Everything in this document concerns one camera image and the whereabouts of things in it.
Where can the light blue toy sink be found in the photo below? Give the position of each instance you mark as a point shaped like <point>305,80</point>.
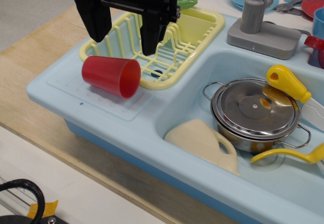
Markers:
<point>198,114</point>

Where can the yellow plastic spoon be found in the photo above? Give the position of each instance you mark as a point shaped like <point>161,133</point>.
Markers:
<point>315,156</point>

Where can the red and purple toy cup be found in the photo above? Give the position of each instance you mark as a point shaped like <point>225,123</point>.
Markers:
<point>316,44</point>

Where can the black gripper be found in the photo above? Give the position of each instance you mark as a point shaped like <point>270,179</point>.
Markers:
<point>156,14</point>

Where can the cream plastic pitcher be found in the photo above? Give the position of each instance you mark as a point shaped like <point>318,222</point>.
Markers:
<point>198,138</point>

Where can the red plastic cup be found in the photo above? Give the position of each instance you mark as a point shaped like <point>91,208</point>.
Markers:
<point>118,76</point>

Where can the grey toy fork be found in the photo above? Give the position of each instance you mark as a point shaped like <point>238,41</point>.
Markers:
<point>287,6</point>

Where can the yellow handled toy knife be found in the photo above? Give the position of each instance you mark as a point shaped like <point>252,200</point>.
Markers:
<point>280,77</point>

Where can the yellow dish drying rack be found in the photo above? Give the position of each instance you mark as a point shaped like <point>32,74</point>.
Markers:
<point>182,44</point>

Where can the yellow tape piece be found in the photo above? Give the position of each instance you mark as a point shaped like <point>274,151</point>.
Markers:
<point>49,210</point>

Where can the blue plastic cup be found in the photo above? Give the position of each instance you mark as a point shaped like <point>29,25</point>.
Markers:
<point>318,24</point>

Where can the steel pot with lid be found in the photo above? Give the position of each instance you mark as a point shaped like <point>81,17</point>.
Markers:
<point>254,116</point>

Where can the grey toy faucet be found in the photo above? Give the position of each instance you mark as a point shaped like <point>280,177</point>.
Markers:
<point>250,32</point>

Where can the red plastic plate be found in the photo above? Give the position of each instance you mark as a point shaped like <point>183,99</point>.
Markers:
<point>310,6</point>

